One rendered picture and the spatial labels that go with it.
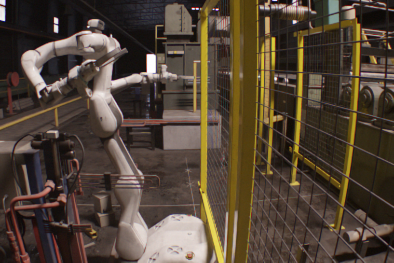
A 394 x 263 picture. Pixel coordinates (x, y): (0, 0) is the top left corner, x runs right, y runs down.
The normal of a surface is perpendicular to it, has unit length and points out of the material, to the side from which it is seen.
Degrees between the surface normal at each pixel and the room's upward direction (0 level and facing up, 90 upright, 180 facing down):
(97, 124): 91
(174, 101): 90
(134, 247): 90
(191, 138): 90
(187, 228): 73
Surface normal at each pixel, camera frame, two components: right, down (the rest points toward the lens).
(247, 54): 0.09, 0.17
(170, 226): 0.03, -0.13
